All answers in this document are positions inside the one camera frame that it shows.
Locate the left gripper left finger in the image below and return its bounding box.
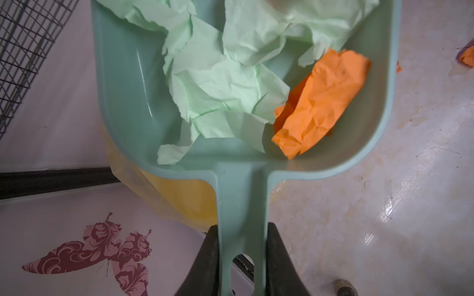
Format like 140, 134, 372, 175
175, 225, 220, 296

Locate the large orange paper scrap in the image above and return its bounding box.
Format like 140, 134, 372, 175
458, 45, 474, 68

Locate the yellow-lined trash bin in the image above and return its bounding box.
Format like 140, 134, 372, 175
103, 130, 218, 232

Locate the black wire basket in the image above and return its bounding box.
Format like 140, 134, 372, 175
1, 0, 78, 136

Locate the green scrap right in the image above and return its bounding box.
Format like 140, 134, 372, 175
158, 16, 290, 165

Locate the small orange scrap right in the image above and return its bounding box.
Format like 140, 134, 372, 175
272, 49, 372, 160

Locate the pale green scrap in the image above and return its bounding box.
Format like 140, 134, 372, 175
222, 1, 380, 67

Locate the green dustpan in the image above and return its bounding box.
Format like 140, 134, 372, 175
91, 1, 401, 296

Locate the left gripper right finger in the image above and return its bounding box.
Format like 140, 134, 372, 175
265, 223, 310, 296

